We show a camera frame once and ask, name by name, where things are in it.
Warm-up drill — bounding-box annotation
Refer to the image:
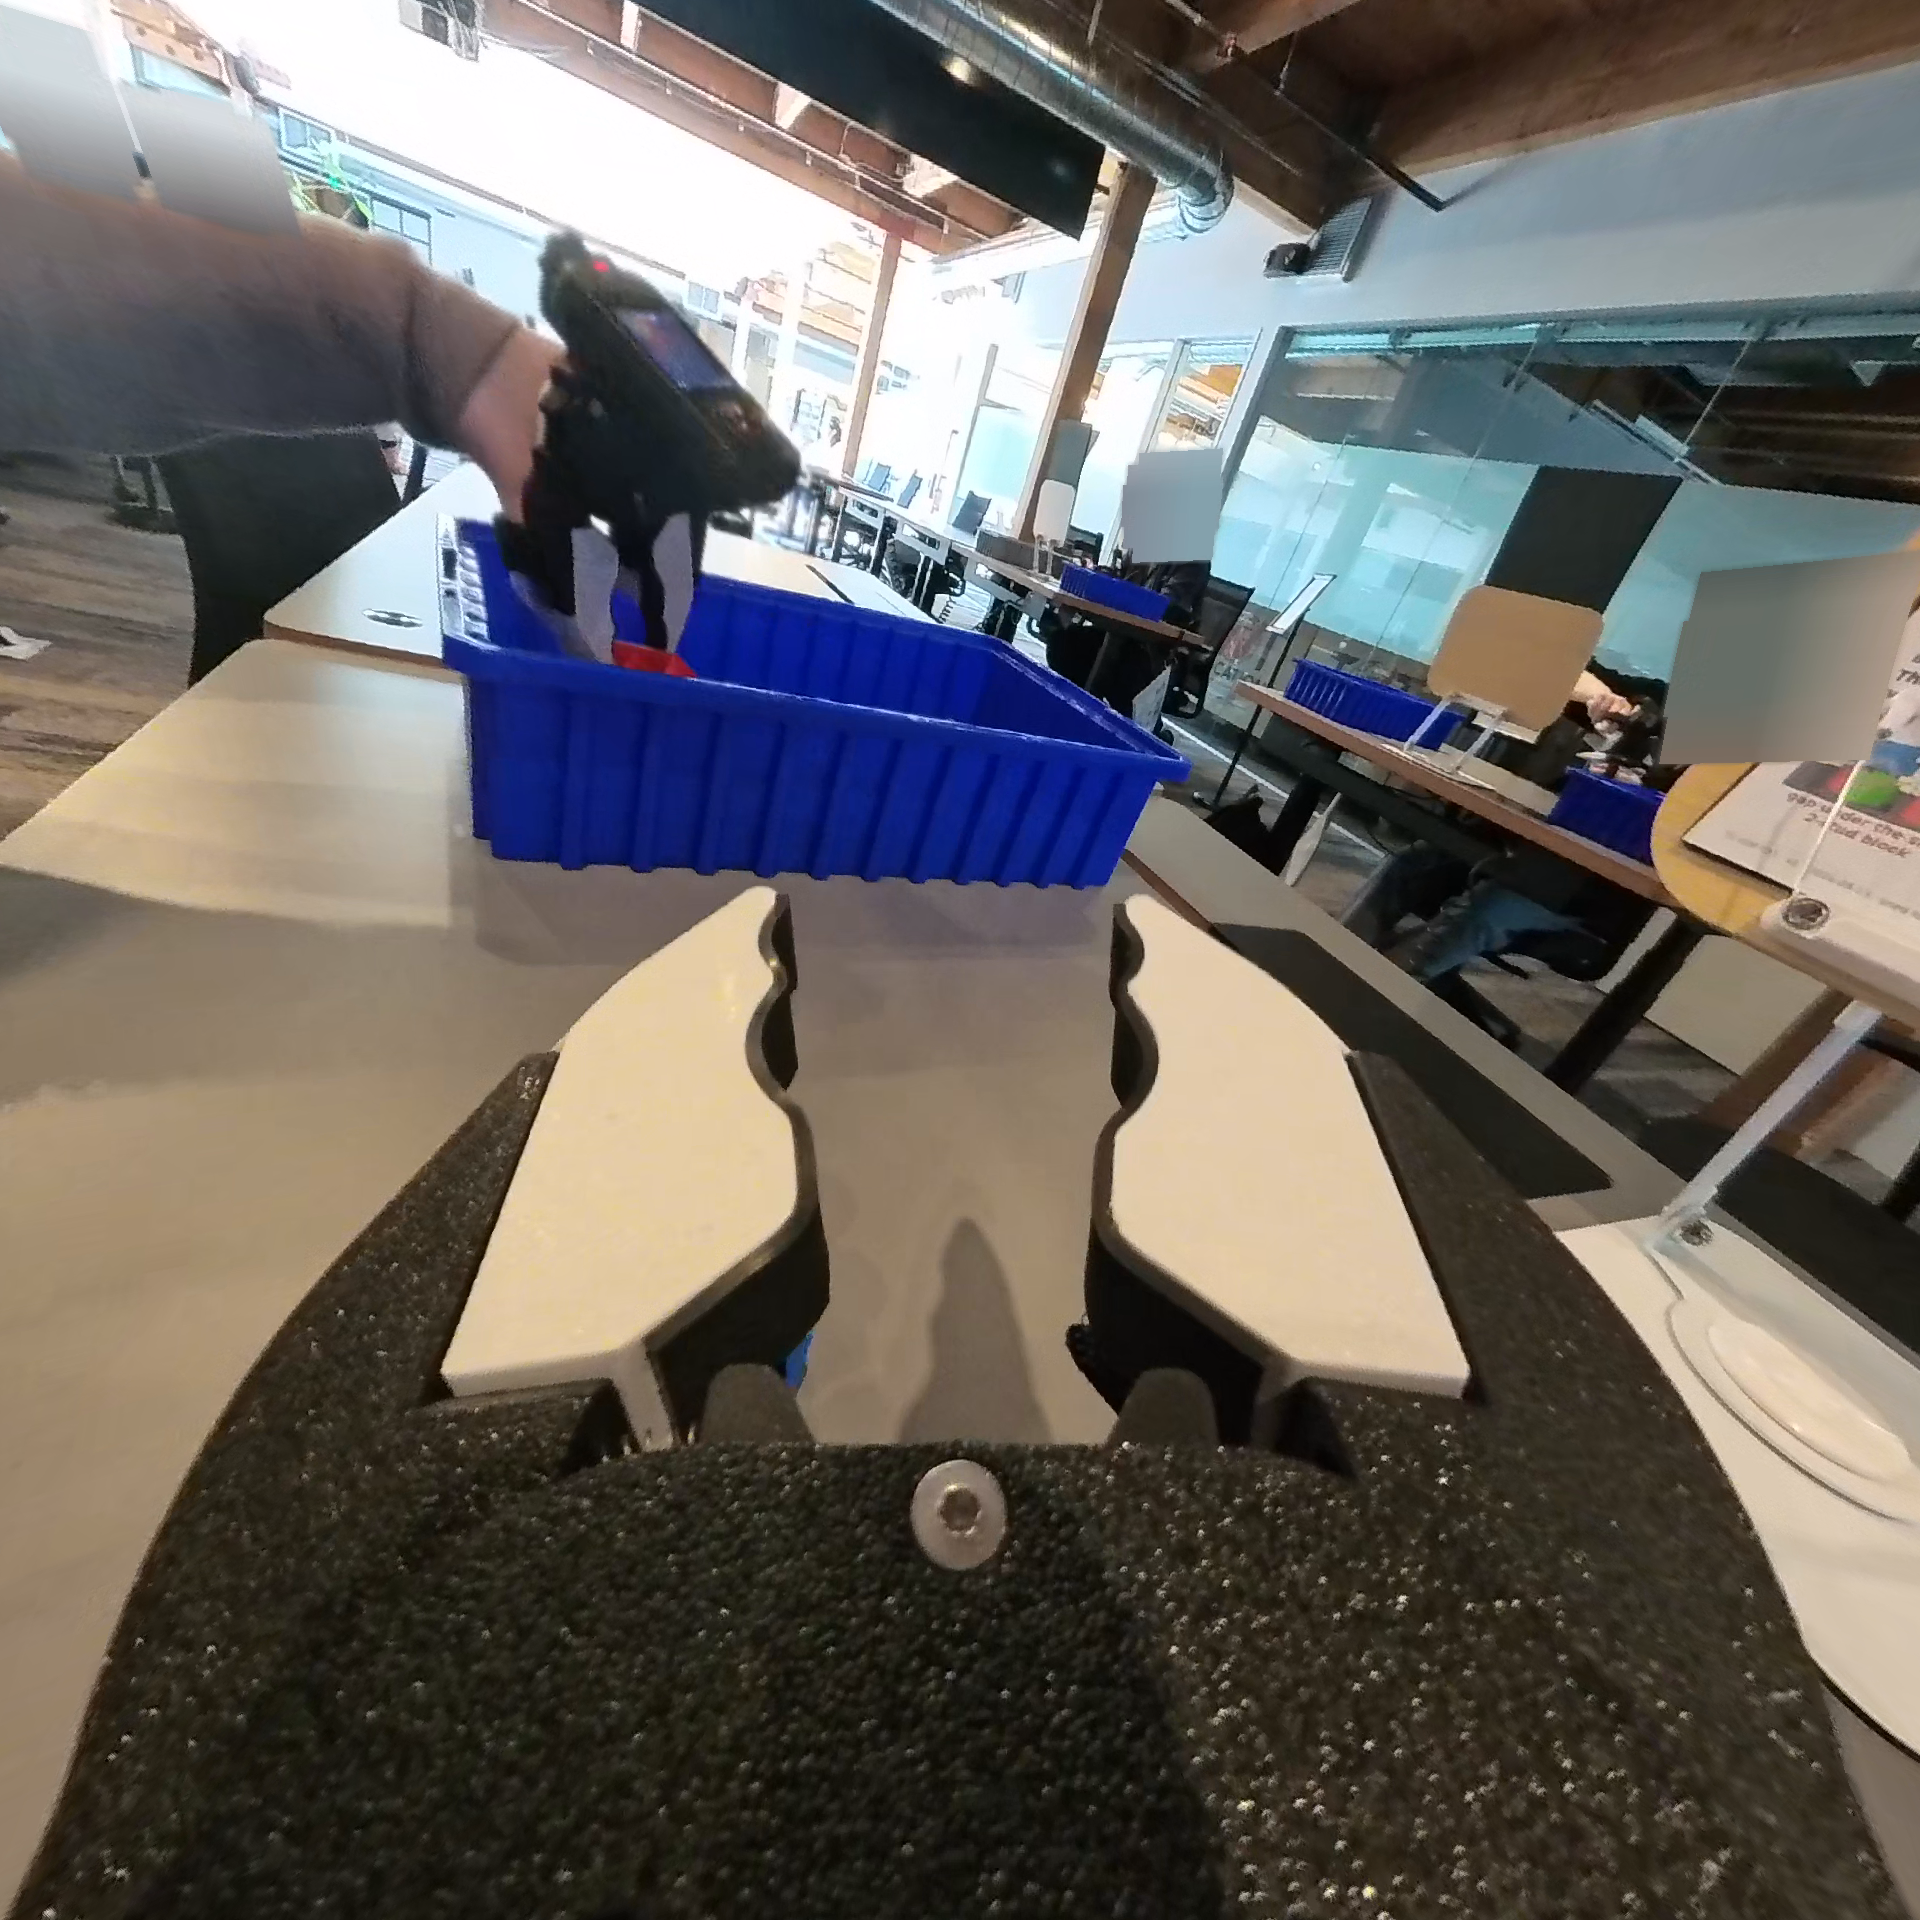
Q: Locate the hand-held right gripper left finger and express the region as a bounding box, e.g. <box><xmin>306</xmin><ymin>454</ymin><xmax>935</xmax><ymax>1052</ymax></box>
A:
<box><xmin>442</xmin><ymin>885</ymin><xmax>833</xmax><ymax>1451</ymax></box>

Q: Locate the black office chair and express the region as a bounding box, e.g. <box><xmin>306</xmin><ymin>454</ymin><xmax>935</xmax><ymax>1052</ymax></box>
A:
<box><xmin>158</xmin><ymin>427</ymin><xmax>430</xmax><ymax>683</ymax></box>

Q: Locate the rounded wooden board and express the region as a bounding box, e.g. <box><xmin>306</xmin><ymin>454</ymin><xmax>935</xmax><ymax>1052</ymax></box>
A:
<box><xmin>1650</xmin><ymin>757</ymin><xmax>1920</xmax><ymax>1037</ymax></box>

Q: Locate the person's left forearm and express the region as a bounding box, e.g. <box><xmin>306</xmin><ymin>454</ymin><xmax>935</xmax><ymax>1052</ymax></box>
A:
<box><xmin>0</xmin><ymin>151</ymin><xmax>523</xmax><ymax>460</ymax></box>

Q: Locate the metal ventilation duct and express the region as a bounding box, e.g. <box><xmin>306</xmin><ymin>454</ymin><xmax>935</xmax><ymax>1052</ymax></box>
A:
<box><xmin>871</xmin><ymin>0</ymin><xmax>1239</xmax><ymax>233</ymax></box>

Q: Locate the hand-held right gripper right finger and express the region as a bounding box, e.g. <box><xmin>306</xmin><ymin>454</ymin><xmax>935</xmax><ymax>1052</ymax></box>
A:
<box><xmin>1084</xmin><ymin>895</ymin><xmax>1473</xmax><ymax>1450</ymax></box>

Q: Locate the black ceiling panel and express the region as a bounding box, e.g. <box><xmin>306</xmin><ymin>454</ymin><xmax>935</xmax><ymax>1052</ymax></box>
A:
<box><xmin>631</xmin><ymin>0</ymin><xmax>1113</xmax><ymax>242</ymax></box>

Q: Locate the background wooden desk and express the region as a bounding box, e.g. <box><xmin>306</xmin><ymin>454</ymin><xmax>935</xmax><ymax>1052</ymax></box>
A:
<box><xmin>1231</xmin><ymin>681</ymin><xmax>1713</xmax><ymax>1098</ymax></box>

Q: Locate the person's left hand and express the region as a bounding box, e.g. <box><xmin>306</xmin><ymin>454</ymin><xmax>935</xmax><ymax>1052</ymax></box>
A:
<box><xmin>456</xmin><ymin>321</ymin><xmax>572</xmax><ymax>516</ymax></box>

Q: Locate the white stand base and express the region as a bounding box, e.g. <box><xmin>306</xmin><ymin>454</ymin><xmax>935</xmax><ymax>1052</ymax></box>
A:
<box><xmin>1553</xmin><ymin>885</ymin><xmax>1920</xmax><ymax>1748</ymax></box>

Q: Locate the black desk cable cover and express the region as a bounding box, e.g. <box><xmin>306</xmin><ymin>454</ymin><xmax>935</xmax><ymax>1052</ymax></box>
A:
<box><xmin>1216</xmin><ymin>922</ymin><xmax>1654</xmax><ymax>1203</ymax></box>

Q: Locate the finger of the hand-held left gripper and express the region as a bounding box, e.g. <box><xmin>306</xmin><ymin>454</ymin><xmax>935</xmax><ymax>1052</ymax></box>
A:
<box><xmin>638</xmin><ymin>510</ymin><xmax>714</xmax><ymax>662</ymax></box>
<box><xmin>560</xmin><ymin>537</ymin><xmax>627</xmax><ymax>666</ymax></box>

